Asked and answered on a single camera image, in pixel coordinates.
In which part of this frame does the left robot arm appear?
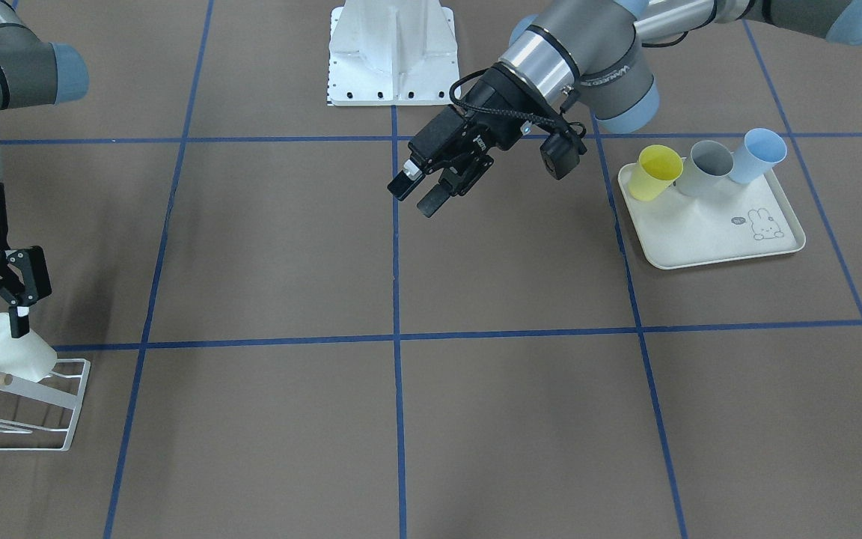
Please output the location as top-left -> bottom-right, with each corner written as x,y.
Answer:
388,1 -> 862,217

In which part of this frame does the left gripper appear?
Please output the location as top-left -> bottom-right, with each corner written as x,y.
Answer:
388,64 -> 555,218

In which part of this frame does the grey cup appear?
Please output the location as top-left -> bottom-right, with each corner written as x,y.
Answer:
675,140 -> 733,198

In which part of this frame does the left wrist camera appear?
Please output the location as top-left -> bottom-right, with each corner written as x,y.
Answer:
539,126 -> 587,180

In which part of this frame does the cream plastic tray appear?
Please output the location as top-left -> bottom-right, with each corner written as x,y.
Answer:
618,163 -> 807,270

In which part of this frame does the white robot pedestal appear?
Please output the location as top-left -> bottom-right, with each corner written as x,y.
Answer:
326,1 -> 459,107

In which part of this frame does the yellow cup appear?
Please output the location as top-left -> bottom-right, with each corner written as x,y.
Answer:
627,144 -> 683,202

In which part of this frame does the white cup rack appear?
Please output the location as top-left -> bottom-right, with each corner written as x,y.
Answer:
0,359 -> 92,451

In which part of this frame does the cream cup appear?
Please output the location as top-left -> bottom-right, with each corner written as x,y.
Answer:
0,313 -> 58,383

